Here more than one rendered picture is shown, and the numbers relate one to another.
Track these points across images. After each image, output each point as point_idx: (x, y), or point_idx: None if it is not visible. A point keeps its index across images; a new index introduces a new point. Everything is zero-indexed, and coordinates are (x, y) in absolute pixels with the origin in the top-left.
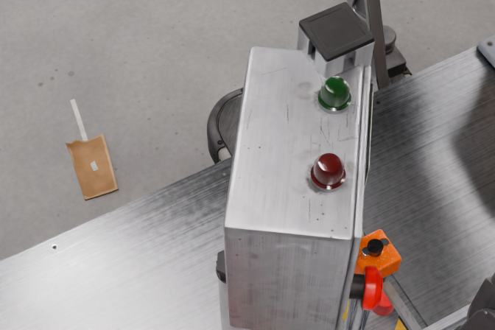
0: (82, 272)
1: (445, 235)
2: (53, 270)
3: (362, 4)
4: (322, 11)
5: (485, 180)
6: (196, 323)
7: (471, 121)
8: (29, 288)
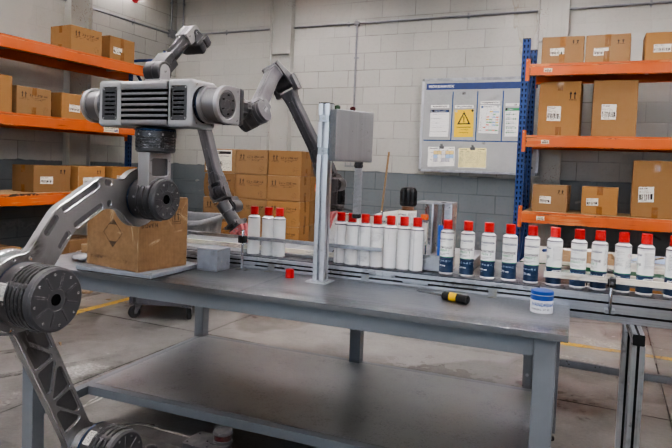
0: (354, 301)
1: (250, 275)
2: (362, 304)
3: (59, 385)
4: (324, 102)
5: (219, 274)
6: (339, 289)
7: (193, 277)
8: (376, 305)
